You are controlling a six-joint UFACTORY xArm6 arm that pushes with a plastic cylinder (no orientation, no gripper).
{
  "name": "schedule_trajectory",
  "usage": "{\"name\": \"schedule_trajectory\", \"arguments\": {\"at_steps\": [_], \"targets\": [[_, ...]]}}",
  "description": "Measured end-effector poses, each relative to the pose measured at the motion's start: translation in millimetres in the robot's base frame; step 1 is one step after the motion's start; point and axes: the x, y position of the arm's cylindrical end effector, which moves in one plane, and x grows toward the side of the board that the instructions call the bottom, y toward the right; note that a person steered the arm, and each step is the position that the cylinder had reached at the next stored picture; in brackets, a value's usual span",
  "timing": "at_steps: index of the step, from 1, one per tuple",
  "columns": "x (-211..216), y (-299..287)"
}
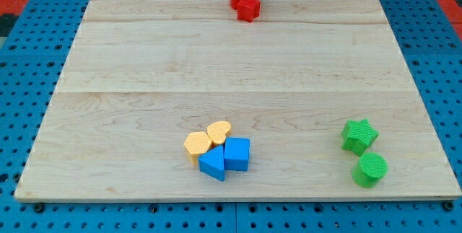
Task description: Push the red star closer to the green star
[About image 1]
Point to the red star block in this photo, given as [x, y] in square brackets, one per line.
[248, 10]

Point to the green star block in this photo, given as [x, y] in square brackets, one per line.
[358, 136]

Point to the yellow heart block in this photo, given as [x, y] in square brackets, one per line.
[218, 132]

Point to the blue cube block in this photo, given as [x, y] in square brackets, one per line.
[237, 154]

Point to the yellow hexagon block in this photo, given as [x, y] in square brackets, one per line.
[196, 144]

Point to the blue triangle block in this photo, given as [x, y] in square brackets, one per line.
[212, 163]

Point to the wooden board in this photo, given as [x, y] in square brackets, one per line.
[143, 74]

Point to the green cylinder block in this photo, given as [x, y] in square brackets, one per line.
[369, 170]

